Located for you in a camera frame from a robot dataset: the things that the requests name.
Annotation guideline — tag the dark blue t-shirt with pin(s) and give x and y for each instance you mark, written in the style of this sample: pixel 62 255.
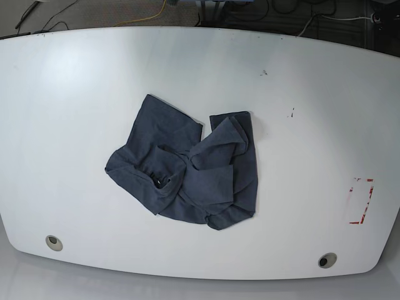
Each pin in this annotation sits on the dark blue t-shirt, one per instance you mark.
pixel 176 172

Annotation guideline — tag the red tape rectangle marking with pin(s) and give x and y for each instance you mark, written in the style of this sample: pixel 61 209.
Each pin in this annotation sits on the red tape rectangle marking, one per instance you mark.
pixel 360 195

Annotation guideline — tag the right table cable grommet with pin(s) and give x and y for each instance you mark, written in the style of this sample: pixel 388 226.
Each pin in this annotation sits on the right table cable grommet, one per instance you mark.
pixel 327 260

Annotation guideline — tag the table cable grommet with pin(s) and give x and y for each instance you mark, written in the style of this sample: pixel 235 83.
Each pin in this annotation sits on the table cable grommet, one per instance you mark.
pixel 54 243
pixel 327 260

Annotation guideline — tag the left table cable grommet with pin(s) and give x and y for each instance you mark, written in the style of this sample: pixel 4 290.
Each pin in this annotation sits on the left table cable grommet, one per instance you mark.
pixel 54 243

